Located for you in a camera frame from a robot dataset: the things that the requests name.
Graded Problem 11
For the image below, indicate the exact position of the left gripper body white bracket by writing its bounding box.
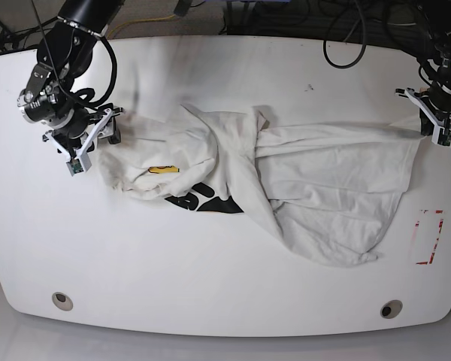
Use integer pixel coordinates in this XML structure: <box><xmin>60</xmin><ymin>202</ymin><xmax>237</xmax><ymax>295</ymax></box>
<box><xmin>395</xmin><ymin>85</ymin><xmax>451</xmax><ymax>130</ymax></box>

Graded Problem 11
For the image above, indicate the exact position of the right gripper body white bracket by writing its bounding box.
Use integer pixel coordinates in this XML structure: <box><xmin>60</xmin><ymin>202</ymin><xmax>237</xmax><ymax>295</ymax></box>
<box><xmin>42</xmin><ymin>107</ymin><xmax>124</xmax><ymax>159</ymax></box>

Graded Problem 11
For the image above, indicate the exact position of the white printed T-shirt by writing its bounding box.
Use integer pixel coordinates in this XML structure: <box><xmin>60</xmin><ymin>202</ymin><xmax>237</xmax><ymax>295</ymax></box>
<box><xmin>98</xmin><ymin>105</ymin><xmax>422</xmax><ymax>267</ymax></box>

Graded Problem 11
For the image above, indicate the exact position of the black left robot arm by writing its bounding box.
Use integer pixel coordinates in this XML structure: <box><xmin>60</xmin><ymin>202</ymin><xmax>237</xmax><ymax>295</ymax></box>
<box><xmin>395</xmin><ymin>1</ymin><xmax>451</xmax><ymax>147</ymax></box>

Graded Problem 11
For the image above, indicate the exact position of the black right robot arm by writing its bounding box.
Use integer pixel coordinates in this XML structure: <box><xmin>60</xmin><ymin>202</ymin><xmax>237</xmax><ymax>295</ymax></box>
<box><xmin>17</xmin><ymin>1</ymin><xmax>123</xmax><ymax>156</ymax></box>

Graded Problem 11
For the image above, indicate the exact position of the red tape rectangle marking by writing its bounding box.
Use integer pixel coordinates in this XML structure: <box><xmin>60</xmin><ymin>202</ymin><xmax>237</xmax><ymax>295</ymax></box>
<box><xmin>408</xmin><ymin>209</ymin><xmax>445</xmax><ymax>265</ymax></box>

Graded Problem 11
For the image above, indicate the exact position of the black tripod stand left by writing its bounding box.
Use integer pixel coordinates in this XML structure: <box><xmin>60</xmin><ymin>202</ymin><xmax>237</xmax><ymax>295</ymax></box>
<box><xmin>0</xmin><ymin>0</ymin><xmax>62</xmax><ymax>56</ymax></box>

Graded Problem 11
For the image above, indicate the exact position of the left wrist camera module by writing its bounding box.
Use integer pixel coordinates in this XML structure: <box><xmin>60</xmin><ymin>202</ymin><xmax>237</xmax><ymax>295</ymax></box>
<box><xmin>431</xmin><ymin>126</ymin><xmax>451</xmax><ymax>148</ymax></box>

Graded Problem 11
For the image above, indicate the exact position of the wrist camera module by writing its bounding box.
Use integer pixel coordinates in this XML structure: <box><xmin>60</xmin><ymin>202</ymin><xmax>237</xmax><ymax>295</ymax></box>
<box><xmin>431</xmin><ymin>126</ymin><xmax>451</xmax><ymax>148</ymax></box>
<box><xmin>66</xmin><ymin>154</ymin><xmax>92</xmax><ymax>176</ymax></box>

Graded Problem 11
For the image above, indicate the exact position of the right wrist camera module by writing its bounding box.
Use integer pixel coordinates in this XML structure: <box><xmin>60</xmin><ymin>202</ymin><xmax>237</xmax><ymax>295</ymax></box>
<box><xmin>66</xmin><ymin>154</ymin><xmax>92</xmax><ymax>176</ymax></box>

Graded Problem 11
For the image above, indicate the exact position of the black cable loop left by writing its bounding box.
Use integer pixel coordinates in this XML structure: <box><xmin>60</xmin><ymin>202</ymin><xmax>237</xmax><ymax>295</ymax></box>
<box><xmin>73</xmin><ymin>35</ymin><xmax>120</xmax><ymax>108</ymax></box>

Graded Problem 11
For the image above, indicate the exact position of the black cable loop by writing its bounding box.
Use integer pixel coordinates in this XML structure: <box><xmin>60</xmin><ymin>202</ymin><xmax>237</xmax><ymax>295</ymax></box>
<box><xmin>73</xmin><ymin>35</ymin><xmax>120</xmax><ymax>108</ymax></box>
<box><xmin>322</xmin><ymin>0</ymin><xmax>369</xmax><ymax>69</ymax></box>

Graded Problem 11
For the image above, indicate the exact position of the yellow cable on floor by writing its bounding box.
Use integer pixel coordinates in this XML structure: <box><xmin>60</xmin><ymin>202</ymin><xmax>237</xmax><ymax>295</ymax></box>
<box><xmin>107</xmin><ymin>13</ymin><xmax>174</xmax><ymax>38</ymax></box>

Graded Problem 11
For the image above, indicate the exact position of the black cable loop right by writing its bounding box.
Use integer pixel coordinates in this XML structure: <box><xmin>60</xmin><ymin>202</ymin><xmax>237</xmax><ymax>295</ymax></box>
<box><xmin>322</xmin><ymin>0</ymin><xmax>369</xmax><ymax>69</ymax></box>

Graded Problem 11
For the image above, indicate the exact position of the left table cable grommet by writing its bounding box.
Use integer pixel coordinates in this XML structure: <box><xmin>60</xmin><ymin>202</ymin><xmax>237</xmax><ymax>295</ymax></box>
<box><xmin>52</xmin><ymin>292</ymin><xmax>74</xmax><ymax>311</ymax></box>

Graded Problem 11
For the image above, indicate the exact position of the table cable grommet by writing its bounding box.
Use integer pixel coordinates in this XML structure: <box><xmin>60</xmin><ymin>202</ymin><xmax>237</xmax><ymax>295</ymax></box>
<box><xmin>380</xmin><ymin>299</ymin><xmax>403</xmax><ymax>320</ymax></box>
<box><xmin>52</xmin><ymin>292</ymin><xmax>74</xmax><ymax>311</ymax></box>

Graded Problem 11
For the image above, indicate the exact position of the right table cable grommet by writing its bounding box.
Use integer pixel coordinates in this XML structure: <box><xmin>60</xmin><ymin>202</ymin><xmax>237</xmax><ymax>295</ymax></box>
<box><xmin>380</xmin><ymin>299</ymin><xmax>403</xmax><ymax>320</ymax></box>

